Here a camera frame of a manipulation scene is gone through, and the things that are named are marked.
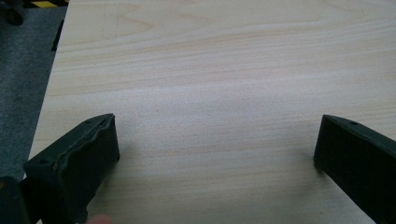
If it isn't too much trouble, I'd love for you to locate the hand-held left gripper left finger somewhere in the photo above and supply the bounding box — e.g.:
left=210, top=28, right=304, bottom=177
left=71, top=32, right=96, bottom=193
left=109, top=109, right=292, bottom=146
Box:
left=21, top=113, right=121, bottom=224

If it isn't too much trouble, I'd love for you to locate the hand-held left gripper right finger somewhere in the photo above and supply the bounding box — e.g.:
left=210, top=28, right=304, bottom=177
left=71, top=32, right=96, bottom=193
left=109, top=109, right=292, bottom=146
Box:
left=313, top=114, right=396, bottom=224

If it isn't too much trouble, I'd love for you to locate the small dark floor object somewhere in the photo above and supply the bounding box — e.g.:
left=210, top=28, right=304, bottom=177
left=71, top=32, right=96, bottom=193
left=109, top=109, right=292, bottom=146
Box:
left=0, top=0, right=25, bottom=26

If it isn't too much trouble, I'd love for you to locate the yellow-black striped stand base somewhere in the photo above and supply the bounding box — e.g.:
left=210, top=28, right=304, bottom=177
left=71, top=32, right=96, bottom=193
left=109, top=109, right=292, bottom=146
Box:
left=22, top=0, right=70, bottom=9

